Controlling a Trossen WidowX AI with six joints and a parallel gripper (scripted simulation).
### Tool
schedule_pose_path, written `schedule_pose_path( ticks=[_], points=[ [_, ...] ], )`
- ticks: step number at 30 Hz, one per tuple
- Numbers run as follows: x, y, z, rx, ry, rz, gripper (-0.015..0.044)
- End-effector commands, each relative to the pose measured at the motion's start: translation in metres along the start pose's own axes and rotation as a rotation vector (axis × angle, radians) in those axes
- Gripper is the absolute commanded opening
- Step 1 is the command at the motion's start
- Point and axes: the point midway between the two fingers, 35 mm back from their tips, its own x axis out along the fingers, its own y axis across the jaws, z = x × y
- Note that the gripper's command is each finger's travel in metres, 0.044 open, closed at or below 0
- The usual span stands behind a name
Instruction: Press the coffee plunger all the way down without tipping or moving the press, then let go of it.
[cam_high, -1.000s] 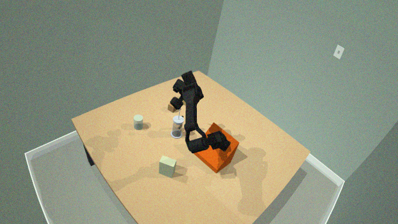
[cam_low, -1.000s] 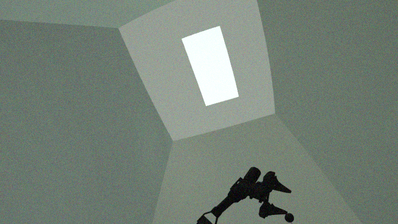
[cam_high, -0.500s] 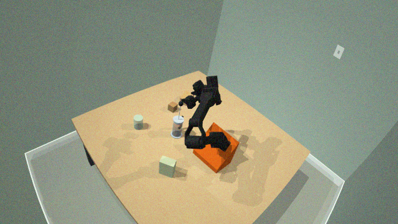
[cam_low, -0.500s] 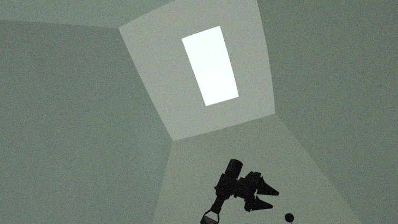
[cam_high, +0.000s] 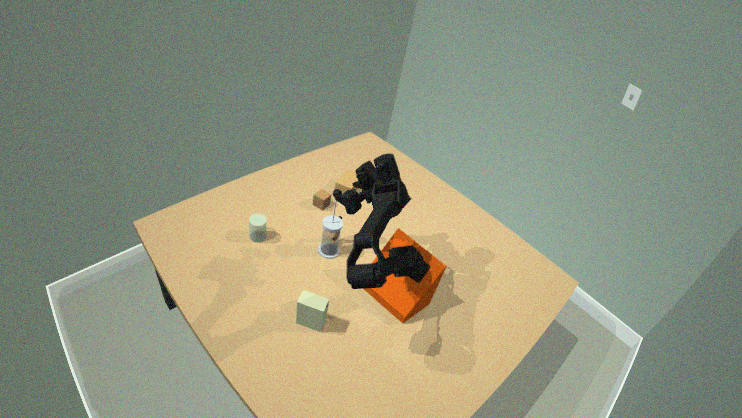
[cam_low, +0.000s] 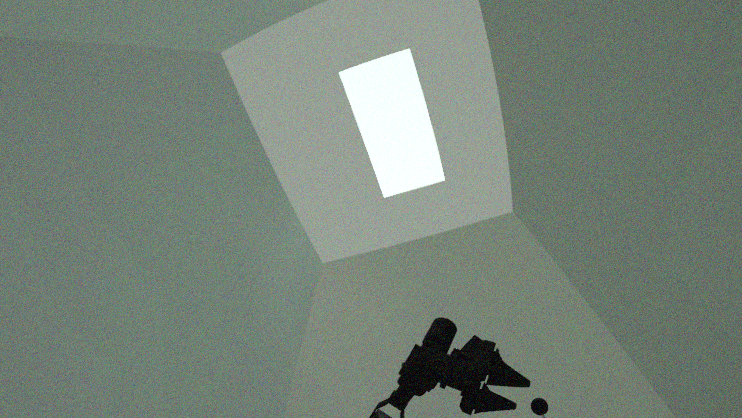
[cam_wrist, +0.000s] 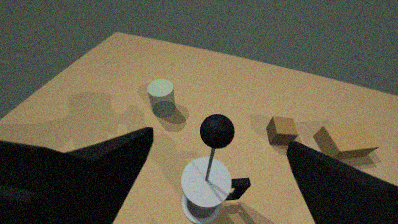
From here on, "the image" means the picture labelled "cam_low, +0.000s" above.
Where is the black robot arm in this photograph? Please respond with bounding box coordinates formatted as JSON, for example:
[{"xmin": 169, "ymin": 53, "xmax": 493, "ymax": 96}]
[{"xmin": 369, "ymin": 317, "xmax": 483, "ymax": 418}]

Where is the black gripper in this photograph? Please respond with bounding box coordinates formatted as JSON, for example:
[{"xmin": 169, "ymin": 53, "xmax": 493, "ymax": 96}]
[{"xmin": 436, "ymin": 340, "xmax": 531, "ymax": 416}]

